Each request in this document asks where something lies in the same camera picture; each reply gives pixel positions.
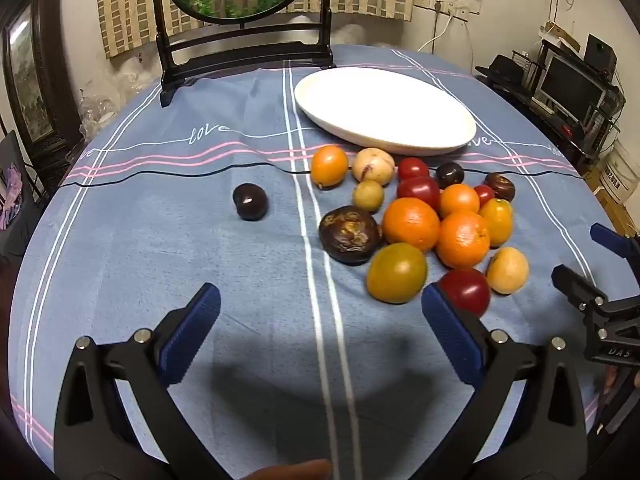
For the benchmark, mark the dark brown wrinkled fruit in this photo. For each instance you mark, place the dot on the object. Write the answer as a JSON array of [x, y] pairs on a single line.
[[499, 186]]

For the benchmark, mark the black hat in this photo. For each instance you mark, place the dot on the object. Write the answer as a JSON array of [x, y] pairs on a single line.
[[502, 69]]

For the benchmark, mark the dark glossy plum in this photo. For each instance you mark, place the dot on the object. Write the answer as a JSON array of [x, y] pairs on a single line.
[[449, 174]]

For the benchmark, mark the person's right hand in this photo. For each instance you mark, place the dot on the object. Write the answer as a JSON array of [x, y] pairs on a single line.
[[607, 377]]

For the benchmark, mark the large orange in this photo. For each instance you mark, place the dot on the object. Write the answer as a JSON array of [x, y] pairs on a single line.
[[411, 224]]

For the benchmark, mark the small orange tangerine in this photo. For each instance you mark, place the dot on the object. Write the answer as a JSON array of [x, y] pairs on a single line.
[[329, 166], [497, 222]]

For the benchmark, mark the small yellow-green round fruit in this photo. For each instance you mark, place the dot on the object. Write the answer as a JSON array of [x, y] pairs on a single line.
[[368, 195]]

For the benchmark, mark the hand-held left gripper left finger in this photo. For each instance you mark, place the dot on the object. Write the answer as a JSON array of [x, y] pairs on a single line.
[[195, 330]]

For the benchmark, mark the dark brown mangosteen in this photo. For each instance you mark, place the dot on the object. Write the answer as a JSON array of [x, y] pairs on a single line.
[[349, 234]]

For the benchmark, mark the white oval plate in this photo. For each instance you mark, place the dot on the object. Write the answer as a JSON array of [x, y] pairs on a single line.
[[385, 105]]

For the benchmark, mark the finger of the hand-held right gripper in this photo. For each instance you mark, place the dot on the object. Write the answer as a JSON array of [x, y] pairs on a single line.
[[611, 241], [575, 285]]

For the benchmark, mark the black desk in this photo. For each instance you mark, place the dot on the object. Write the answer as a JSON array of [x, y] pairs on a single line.
[[530, 105]]

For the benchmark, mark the checked beige curtain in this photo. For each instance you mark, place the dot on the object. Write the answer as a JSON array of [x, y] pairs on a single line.
[[125, 10]]

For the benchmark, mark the tiny red cherry tomato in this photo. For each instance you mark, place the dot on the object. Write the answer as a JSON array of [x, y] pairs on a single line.
[[484, 194]]

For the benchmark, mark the medium orange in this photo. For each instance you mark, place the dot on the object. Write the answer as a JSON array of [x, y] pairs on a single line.
[[462, 238]]

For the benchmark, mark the small cardboard box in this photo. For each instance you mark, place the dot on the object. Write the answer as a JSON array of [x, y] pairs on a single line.
[[560, 35]]

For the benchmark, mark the blue striped tablecloth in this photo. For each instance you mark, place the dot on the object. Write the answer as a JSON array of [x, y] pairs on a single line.
[[175, 240]]

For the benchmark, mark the dark framed painting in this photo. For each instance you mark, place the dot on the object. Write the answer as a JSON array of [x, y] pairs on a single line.
[[27, 80]]

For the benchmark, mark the green-yellow tangerine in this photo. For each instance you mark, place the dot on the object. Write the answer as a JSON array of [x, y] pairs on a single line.
[[396, 272]]

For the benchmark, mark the large cardboard box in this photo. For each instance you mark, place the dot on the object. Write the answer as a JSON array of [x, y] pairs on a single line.
[[607, 200]]

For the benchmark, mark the large tan round fruit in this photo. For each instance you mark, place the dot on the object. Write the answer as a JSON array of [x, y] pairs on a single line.
[[373, 164]]

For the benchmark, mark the clear plastic wrap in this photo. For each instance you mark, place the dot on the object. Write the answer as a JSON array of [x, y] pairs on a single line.
[[100, 110]]

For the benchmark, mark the dark purple plum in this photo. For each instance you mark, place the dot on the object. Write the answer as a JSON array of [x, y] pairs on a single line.
[[250, 201]]

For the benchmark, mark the large red tomato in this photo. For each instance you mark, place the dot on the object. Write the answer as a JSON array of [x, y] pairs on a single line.
[[417, 190]]

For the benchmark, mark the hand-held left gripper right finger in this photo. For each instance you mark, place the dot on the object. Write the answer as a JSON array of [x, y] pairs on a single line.
[[450, 330]]

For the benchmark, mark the round orange tangerine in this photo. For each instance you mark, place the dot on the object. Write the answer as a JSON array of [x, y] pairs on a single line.
[[459, 200]]

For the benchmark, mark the person's left hand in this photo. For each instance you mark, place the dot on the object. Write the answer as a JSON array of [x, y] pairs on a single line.
[[290, 471]]

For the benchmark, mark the dark red plum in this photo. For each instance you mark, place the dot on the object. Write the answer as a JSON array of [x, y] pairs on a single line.
[[467, 289]]

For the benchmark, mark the black speaker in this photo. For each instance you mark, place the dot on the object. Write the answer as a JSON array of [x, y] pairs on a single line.
[[600, 52]]

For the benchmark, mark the white power strip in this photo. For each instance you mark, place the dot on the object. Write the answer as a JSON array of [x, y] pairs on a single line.
[[452, 10]]

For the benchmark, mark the white plastic bucket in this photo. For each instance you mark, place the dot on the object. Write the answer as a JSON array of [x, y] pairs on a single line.
[[622, 170]]

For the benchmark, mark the computer monitor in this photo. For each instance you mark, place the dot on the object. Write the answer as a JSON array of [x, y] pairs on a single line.
[[570, 85]]

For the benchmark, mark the dark printed board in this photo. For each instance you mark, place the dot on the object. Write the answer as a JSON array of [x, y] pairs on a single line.
[[10, 185]]

